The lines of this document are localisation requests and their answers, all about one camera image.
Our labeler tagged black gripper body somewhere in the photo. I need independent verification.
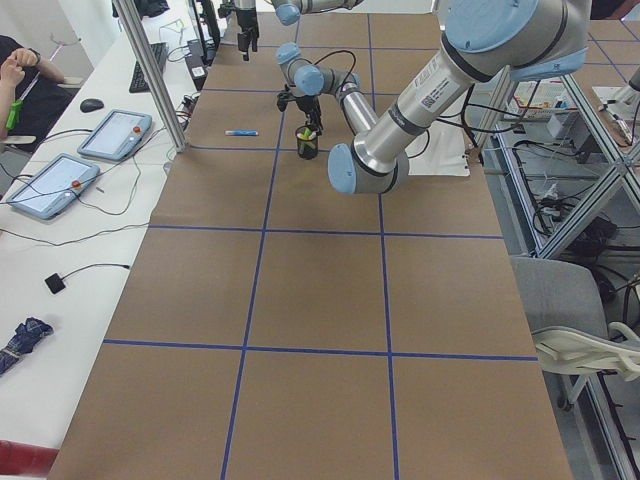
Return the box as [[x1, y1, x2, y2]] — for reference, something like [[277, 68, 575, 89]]
[[287, 86, 320, 113]]

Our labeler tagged blue highlighter pen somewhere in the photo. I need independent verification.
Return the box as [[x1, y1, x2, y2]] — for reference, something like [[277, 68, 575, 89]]
[[224, 130, 259, 137]]

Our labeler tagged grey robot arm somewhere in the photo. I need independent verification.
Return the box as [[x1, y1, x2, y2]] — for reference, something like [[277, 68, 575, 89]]
[[328, 1, 591, 194], [272, 0, 378, 135]]

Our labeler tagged black mesh pen cup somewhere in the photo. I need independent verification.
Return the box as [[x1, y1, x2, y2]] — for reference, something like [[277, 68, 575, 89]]
[[295, 126, 319, 160]]

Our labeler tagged black keyboard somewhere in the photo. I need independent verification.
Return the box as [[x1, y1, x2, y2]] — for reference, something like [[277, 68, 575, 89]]
[[128, 42, 169, 95]]

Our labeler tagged right teach pendant tablet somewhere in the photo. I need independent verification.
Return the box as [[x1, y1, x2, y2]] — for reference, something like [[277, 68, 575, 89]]
[[77, 109, 152, 161]]

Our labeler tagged teach pendant tablet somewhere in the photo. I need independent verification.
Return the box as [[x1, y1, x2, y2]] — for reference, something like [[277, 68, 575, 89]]
[[77, 109, 152, 161], [6, 154, 101, 220]]

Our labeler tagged black computer mouse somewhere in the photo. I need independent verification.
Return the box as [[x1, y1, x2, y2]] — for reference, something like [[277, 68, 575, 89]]
[[79, 98, 104, 113]]

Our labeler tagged left teach pendant tablet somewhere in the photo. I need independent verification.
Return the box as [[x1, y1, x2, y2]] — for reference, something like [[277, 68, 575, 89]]
[[6, 154, 101, 220]]

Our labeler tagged seated person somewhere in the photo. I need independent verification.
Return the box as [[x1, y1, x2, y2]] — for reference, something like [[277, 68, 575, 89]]
[[1, 35, 73, 153]]

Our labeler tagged small black puck device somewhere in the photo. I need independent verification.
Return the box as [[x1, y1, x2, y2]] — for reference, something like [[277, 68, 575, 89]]
[[44, 273, 66, 294]]

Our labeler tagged grey office chair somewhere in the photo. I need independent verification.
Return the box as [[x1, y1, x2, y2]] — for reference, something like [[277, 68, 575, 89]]
[[510, 256, 639, 411]]

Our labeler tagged folded blue umbrella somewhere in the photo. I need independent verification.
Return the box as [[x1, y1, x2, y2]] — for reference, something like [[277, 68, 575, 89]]
[[1, 317, 54, 375]]

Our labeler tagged black braided cable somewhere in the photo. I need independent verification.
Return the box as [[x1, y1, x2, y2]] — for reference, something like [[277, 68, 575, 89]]
[[312, 48, 359, 91]]

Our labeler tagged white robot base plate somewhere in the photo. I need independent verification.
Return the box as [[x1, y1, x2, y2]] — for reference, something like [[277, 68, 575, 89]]
[[406, 122, 470, 177]]

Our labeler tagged aluminium frame post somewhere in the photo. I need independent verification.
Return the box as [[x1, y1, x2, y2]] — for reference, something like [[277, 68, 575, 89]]
[[113, 0, 187, 153]]

